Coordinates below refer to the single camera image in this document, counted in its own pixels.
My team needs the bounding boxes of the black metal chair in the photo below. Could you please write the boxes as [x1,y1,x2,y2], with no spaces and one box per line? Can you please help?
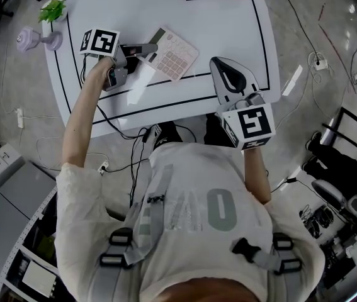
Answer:
[321,106,357,153]

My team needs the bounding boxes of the white floor strip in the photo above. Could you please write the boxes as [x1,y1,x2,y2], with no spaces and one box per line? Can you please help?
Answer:
[281,64,304,96]

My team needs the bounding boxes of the white flat device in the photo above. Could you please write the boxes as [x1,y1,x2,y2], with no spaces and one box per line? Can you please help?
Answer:
[21,259,59,296]

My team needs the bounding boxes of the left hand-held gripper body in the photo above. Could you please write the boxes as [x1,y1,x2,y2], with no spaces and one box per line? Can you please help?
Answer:
[79,28,135,92]

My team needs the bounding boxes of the person's white shirt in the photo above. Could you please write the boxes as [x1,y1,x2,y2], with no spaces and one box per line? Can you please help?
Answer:
[54,141,327,302]

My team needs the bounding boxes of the grey harness straps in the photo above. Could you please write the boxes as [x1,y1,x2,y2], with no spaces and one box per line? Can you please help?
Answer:
[98,164,303,302]

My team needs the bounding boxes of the person's right forearm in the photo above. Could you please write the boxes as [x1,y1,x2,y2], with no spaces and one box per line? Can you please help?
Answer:
[242,145,273,206]

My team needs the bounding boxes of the grey cabinet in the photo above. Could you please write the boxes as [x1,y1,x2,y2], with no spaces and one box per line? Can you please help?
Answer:
[0,161,57,283]

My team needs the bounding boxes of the long black floor cable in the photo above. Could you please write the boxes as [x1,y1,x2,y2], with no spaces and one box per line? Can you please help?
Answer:
[274,0,321,63]

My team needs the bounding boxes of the bundle of black cables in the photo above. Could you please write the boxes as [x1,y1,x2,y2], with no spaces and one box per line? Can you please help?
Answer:
[298,203,336,240]

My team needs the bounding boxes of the pink calculator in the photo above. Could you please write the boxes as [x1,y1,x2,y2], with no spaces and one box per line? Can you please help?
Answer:
[137,26,200,82]

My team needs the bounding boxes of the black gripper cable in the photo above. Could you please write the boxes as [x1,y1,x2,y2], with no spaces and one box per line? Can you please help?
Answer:
[79,54,198,209]

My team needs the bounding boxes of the person's left hand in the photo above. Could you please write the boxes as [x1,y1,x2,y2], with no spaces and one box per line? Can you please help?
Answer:
[93,57,117,87]

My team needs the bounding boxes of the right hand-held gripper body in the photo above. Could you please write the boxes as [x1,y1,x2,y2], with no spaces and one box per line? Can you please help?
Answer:
[215,91,276,151]

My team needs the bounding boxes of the green plant in white pot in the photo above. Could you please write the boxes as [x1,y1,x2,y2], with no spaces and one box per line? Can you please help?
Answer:
[37,0,69,24]

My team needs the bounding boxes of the white perforated shelf rack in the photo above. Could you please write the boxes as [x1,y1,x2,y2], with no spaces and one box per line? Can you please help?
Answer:
[0,186,72,302]

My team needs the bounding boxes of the person's black trouser leg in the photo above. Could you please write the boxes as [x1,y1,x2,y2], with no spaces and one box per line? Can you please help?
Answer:
[203,113,239,148]

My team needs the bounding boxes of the person's black shoe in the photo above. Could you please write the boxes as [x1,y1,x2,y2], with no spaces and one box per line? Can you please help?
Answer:
[150,120,184,152]

